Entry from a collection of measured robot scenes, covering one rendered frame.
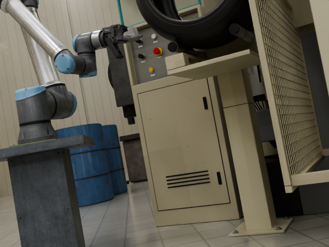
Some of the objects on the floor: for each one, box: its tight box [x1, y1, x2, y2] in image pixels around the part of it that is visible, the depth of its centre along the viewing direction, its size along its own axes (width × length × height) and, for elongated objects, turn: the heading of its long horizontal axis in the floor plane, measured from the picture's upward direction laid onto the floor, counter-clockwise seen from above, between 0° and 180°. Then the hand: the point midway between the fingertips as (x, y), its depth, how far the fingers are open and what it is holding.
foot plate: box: [229, 217, 294, 237], centre depth 214 cm, size 27×27×2 cm
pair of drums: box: [55, 124, 128, 207], centre depth 531 cm, size 75×122×90 cm, turn 111°
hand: (140, 37), depth 203 cm, fingers closed
